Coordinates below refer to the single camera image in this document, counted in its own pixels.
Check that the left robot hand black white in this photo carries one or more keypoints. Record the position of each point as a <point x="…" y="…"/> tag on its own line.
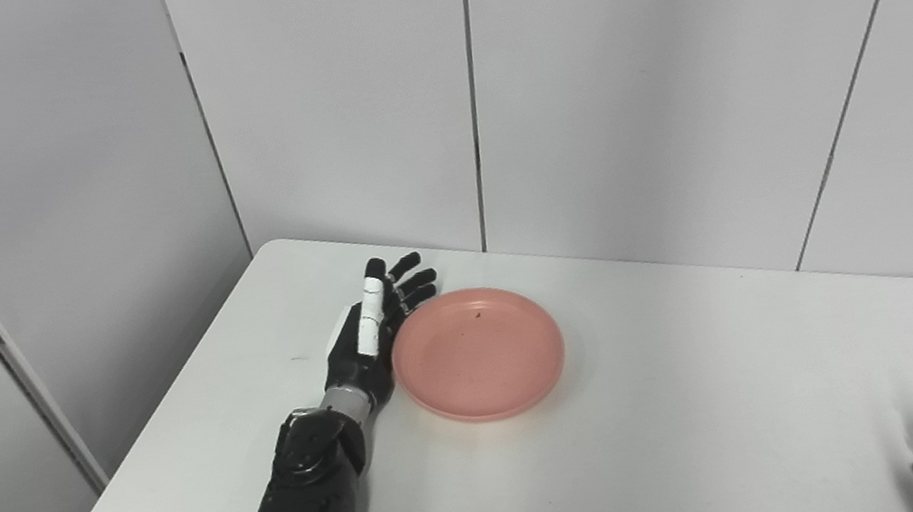
<point x="368" y="334"/>

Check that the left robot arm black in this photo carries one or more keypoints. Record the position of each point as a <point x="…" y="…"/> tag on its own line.
<point x="312" y="499"/>

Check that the pink plate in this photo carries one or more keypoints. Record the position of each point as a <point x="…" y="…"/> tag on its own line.
<point x="477" y="353"/>

